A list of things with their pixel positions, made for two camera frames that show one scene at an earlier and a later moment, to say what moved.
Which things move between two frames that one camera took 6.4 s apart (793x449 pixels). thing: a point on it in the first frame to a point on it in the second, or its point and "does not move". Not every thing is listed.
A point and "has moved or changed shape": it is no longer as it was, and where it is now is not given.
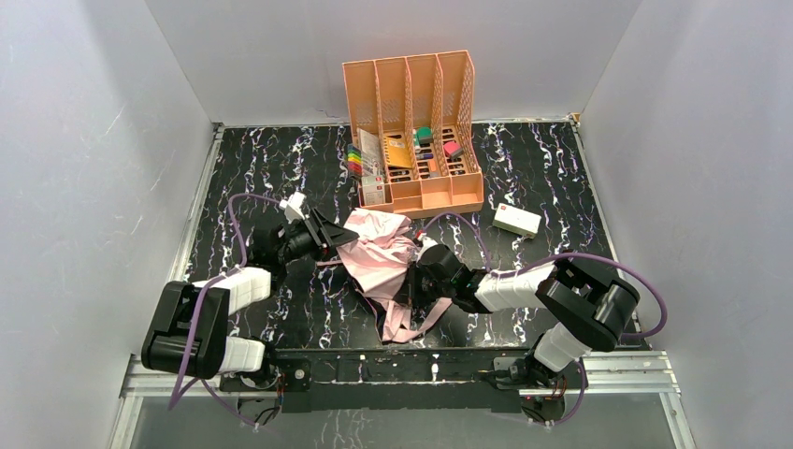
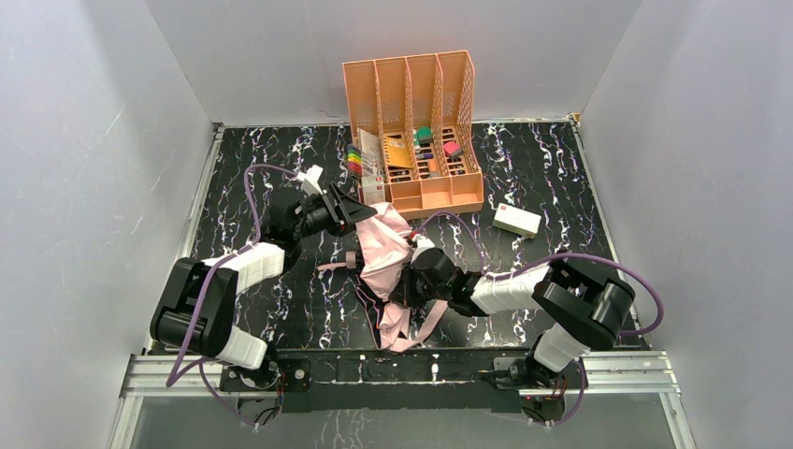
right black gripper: x=413 y=287 does not move
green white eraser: x=425 y=135 does not move
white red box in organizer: x=373 y=190 does not move
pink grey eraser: x=453 y=150 does not move
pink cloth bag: x=378 y=252 has moved or changed shape
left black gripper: x=315 y=231 to x=334 y=209
